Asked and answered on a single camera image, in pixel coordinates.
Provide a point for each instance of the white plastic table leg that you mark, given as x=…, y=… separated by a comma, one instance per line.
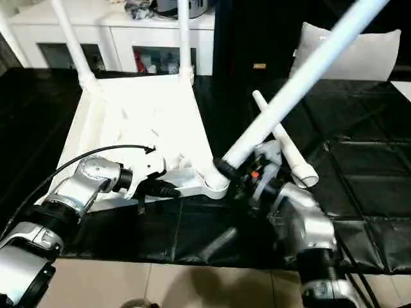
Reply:
x=298, y=160
x=72, y=41
x=185, y=38
x=305, y=70

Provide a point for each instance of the white plastic table top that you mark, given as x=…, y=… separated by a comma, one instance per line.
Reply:
x=135, y=122

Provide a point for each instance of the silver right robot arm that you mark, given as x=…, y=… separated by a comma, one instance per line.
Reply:
x=308, y=218

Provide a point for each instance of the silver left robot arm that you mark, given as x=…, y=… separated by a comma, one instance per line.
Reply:
x=80, y=183

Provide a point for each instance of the black quilted mat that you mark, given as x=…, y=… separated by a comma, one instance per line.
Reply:
x=353, y=144

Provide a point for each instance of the black cabinet with gold label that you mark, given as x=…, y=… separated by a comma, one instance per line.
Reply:
x=257, y=35

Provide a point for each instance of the white sideboard with glass doors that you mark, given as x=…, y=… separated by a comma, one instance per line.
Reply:
x=112, y=38

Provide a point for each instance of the grey helmet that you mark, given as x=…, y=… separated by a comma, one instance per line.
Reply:
x=180, y=8

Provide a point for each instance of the grey cushion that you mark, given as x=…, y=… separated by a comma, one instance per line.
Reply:
x=363, y=57

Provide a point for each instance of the white flat panel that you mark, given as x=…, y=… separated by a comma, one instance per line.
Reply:
x=401, y=90

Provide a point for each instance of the grey curtain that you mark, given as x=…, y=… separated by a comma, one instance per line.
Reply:
x=8, y=54

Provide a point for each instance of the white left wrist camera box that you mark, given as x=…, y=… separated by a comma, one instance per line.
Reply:
x=146, y=167

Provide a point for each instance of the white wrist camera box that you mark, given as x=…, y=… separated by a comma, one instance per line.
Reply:
x=146, y=167
x=269, y=157

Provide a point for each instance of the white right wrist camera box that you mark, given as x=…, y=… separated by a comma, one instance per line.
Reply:
x=269, y=157

